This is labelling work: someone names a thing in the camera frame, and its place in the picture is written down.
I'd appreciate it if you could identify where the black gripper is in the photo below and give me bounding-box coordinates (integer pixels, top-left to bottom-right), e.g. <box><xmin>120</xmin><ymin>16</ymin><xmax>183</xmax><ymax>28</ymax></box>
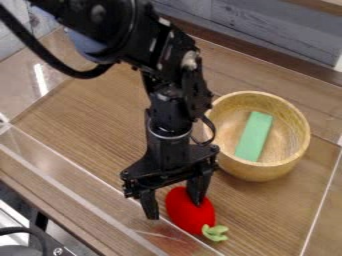
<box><xmin>119</xmin><ymin>123</ymin><xmax>222</xmax><ymax>221</ymax></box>

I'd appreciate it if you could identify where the green rectangular block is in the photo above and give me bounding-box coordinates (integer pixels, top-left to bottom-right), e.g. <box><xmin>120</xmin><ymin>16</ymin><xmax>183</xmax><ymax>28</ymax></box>
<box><xmin>234</xmin><ymin>111</ymin><xmax>273</xmax><ymax>162</ymax></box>

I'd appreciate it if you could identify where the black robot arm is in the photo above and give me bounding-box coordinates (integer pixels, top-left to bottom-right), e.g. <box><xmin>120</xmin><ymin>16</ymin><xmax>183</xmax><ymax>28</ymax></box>
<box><xmin>28</xmin><ymin>0</ymin><xmax>219</xmax><ymax>220</ymax></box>

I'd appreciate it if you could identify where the black cable under table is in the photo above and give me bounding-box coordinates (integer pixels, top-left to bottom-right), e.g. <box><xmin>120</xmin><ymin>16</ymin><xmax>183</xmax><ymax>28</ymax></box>
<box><xmin>0</xmin><ymin>226</ymin><xmax>48</xmax><ymax>256</ymax></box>

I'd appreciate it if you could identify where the black table leg frame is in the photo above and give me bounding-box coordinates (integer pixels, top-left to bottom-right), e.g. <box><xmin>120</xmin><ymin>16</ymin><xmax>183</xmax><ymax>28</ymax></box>
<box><xmin>29</xmin><ymin>209</ymin><xmax>76</xmax><ymax>256</ymax></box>

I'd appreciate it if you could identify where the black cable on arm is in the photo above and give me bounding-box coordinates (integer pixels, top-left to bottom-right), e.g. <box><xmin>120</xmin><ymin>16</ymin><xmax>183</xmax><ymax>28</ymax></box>
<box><xmin>0</xmin><ymin>3</ymin><xmax>218</xmax><ymax>148</ymax></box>

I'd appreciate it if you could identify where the wooden bowl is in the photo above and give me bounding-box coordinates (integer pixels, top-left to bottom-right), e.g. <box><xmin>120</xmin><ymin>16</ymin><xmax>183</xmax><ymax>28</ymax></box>
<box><xmin>206</xmin><ymin>91</ymin><xmax>311</xmax><ymax>182</ymax></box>

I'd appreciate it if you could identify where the red plush tomato green stem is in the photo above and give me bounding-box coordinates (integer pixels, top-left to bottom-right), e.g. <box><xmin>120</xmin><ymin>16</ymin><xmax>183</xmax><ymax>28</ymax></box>
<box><xmin>164</xmin><ymin>187</ymin><xmax>228</xmax><ymax>242</ymax></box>

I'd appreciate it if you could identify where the clear acrylic front wall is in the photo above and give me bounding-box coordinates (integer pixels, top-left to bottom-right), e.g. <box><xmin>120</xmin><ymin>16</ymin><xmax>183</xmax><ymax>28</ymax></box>
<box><xmin>0</xmin><ymin>122</ymin><xmax>223</xmax><ymax>256</ymax></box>

